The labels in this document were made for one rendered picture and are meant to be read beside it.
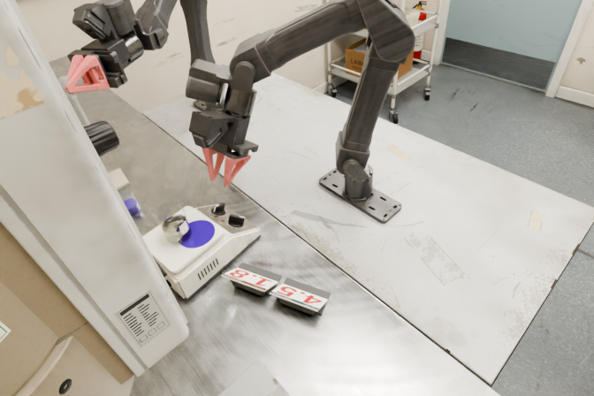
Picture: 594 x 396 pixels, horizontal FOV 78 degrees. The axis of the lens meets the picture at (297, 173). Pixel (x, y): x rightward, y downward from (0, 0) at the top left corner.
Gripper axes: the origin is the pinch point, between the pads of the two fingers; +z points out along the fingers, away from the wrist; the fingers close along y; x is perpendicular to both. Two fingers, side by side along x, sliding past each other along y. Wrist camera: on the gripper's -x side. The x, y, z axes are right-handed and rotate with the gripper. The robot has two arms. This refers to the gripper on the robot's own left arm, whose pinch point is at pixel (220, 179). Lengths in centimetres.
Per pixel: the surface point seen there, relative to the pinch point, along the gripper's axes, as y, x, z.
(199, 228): 2.9, -7.9, 7.5
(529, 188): 58, 34, -15
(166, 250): 1.0, -13.6, 11.1
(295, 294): 24.7, -6.9, 10.7
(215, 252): 8.0, -8.8, 9.8
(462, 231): 47, 18, -5
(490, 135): 61, 217, -15
